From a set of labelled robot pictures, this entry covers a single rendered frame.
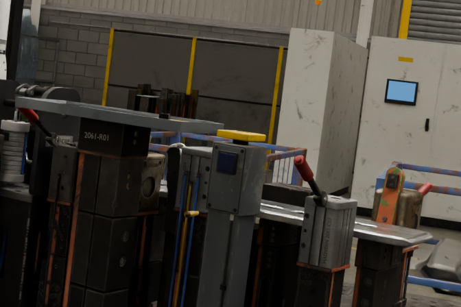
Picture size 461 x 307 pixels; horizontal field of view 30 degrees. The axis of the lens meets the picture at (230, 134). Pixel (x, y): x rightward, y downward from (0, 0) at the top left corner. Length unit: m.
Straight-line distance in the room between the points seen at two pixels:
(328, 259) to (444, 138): 8.16
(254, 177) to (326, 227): 0.17
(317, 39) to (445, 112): 1.62
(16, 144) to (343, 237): 0.74
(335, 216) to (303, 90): 8.27
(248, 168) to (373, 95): 8.29
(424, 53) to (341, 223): 8.18
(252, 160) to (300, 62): 8.39
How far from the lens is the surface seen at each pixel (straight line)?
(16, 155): 1.87
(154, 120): 1.42
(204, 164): 1.59
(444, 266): 3.84
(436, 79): 9.62
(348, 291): 2.50
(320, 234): 1.49
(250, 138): 1.37
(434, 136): 9.62
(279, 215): 1.65
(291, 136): 9.75
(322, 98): 9.68
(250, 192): 1.39
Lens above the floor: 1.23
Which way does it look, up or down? 3 degrees down
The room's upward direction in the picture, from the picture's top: 7 degrees clockwise
